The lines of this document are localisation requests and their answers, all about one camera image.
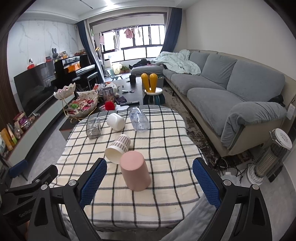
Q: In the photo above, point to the electric heater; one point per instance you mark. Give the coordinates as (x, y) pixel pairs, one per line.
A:
(266, 162)

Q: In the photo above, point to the black mug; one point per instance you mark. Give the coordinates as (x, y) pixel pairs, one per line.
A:
(132, 79)

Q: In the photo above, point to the window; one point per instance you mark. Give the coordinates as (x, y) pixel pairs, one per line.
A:
(134, 51)

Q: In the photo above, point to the black piano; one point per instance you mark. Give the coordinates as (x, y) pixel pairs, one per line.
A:
(71, 67)

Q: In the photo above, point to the clear plastic bottle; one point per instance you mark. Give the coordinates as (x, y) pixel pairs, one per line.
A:
(138, 119)

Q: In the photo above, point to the pale green blanket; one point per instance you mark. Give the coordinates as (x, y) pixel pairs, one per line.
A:
(178, 61)

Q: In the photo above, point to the black remote control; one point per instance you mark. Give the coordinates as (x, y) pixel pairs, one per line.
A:
(129, 103)

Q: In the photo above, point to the black cloth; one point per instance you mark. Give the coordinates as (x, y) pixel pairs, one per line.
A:
(276, 100)

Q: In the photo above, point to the dark purple wallet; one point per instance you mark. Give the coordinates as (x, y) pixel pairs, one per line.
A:
(121, 100)

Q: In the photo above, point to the white television cabinet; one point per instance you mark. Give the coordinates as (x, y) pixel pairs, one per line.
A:
(44, 125)

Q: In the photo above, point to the clear glass cup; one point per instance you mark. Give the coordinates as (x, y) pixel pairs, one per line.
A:
(93, 129)

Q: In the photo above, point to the yellow rabbit ear stool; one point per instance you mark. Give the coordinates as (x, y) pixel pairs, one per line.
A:
(149, 82)

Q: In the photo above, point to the pink hanging garment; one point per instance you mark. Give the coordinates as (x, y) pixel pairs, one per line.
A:
(128, 33)

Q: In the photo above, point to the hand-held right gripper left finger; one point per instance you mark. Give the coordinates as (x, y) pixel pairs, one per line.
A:
(92, 183)

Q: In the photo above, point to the white hanging garment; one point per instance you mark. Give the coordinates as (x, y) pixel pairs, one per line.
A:
(117, 42)

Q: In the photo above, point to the dark coffee table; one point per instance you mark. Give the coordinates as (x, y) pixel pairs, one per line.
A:
(131, 96)

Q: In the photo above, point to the grey sofa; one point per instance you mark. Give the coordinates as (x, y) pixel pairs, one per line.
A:
(208, 97)

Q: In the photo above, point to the pink cup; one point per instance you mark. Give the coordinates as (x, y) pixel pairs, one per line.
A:
(135, 172)

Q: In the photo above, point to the tiered shell candy dish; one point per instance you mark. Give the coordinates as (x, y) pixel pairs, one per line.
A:
(83, 104)

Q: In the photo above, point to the white cup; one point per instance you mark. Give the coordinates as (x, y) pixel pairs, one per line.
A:
(115, 121)

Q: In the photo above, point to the flat screen television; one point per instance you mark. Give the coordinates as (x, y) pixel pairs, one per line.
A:
(34, 88)

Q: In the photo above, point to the checked paper cup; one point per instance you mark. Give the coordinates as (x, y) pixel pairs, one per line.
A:
(120, 146)

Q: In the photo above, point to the grey rabbit figure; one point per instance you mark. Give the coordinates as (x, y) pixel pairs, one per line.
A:
(54, 54)

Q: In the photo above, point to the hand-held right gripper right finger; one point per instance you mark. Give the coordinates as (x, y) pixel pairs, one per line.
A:
(205, 183)

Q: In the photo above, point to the black clothes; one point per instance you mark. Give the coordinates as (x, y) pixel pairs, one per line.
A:
(142, 63)

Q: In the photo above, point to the blue curtain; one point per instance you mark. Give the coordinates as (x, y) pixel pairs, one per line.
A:
(171, 32)
(84, 39)

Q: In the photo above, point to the checked tablecloth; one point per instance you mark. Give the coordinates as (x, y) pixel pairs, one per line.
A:
(166, 148)

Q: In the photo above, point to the red pompom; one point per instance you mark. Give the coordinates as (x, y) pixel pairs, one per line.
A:
(110, 106)

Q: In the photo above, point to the row of snack packets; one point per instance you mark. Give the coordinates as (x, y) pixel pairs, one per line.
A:
(13, 132)

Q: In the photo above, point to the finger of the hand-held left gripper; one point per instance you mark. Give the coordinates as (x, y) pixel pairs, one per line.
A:
(44, 174)
(19, 167)

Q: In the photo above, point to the clear plastic jar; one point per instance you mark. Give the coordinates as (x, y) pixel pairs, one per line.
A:
(108, 95)

